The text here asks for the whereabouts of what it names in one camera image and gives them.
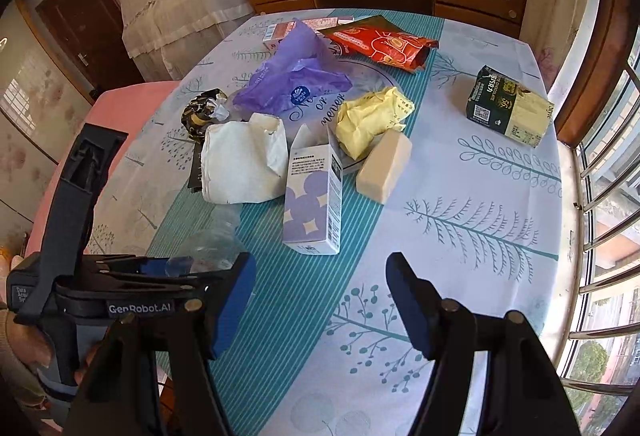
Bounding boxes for beige soap block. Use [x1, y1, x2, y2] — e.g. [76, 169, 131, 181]
[356, 131, 412, 205]

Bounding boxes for pink cartoon box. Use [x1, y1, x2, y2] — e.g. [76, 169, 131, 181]
[263, 21, 301, 50]

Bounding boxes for purple plastic bag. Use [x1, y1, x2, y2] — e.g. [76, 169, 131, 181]
[233, 19, 352, 117]

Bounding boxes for metal window bars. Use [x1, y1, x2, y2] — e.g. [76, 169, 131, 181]
[555, 41, 640, 417]

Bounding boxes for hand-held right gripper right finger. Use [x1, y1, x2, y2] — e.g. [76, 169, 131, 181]
[387, 252, 581, 436]

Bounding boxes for pink white flat box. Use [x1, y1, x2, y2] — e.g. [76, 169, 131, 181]
[302, 15, 354, 33]

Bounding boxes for pink cloth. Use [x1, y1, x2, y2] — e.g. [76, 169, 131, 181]
[24, 80, 182, 262]

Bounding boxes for black card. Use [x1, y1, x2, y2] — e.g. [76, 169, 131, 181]
[187, 141, 207, 193]

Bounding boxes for clear plastic bottle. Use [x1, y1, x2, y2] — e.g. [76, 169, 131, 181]
[184, 203, 247, 275]

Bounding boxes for person's left hand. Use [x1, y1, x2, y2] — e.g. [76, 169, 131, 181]
[74, 345, 101, 384]

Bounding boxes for floral wardrobe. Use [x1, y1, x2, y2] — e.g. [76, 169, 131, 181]
[0, 0, 97, 247]

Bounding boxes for brown wooden door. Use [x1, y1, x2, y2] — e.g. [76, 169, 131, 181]
[35, 0, 146, 93]

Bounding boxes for yellow crumpled wrapper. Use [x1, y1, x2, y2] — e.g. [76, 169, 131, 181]
[335, 86, 415, 161]

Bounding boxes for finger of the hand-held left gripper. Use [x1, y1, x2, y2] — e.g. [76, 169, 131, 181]
[85, 255, 193, 274]
[107, 266, 236, 291]

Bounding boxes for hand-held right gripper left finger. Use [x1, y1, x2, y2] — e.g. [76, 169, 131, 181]
[65, 252, 257, 436]

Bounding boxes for red snack packet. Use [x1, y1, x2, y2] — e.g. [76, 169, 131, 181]
[318, 15, 439, 74]

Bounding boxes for white crumpled paper bag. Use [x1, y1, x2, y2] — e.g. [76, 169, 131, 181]
[200, 112, 290, 205]

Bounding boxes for black gold crumpled wrapper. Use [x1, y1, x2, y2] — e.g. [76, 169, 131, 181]
[180, 88, 229, 143]

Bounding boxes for purple white carton box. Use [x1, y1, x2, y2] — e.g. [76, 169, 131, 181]
[282, 123, 344, 256]

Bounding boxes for green chocolate box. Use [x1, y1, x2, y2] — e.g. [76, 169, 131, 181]
[466, 65, 556, 148]

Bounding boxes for person's left forearm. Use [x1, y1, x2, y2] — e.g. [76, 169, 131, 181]
[0, 301, 57, 417]

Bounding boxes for printed tablecloth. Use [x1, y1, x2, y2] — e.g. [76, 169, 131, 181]
[82, 9, 564, 436]

